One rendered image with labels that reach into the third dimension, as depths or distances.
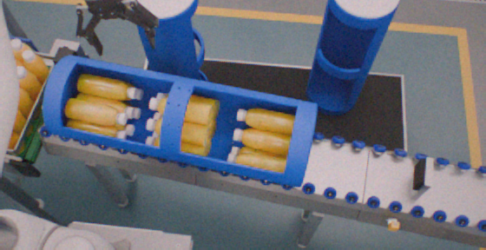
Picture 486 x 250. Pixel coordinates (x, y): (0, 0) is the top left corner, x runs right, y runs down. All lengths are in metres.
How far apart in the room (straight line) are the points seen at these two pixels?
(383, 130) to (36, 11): 2.32
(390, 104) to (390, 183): 1.10
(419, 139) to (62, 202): 2.03
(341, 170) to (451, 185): 0.39
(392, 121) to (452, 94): 0.52
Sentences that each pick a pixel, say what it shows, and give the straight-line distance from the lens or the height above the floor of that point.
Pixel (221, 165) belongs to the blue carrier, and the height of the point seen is 1.12.
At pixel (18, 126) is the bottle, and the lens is 1.97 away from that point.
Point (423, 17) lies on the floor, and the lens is 3.50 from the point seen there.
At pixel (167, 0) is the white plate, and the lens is 2.07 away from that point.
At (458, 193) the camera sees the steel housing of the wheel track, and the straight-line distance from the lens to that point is 1.93.
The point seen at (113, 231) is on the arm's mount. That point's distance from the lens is 1.64.
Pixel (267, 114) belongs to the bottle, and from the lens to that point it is 1.66.
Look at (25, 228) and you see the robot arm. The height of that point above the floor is 1.35.
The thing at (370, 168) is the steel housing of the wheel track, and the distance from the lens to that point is 1.86.
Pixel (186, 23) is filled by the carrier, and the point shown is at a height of 0.95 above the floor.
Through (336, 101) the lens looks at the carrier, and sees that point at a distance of 2.83.
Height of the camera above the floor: 2.62
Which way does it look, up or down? 64 degrees down
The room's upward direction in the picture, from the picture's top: straight up
